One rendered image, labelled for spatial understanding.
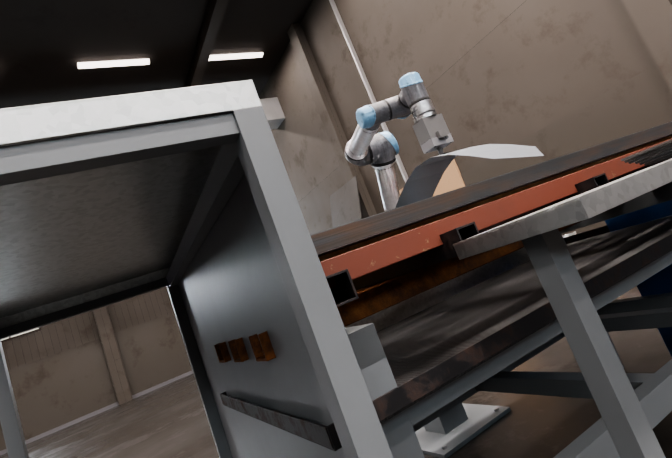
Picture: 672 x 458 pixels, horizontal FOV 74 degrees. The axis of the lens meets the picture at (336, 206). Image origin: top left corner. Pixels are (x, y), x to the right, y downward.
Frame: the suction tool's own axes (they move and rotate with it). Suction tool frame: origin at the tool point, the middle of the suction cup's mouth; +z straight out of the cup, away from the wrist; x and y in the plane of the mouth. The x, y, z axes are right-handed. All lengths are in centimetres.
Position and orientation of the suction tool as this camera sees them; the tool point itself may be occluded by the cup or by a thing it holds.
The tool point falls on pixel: (444, 160)
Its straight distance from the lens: 152.5
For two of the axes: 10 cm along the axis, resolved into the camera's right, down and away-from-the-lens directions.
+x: -3.6, 2.9, 8.9
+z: 3.6, 9.2, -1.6
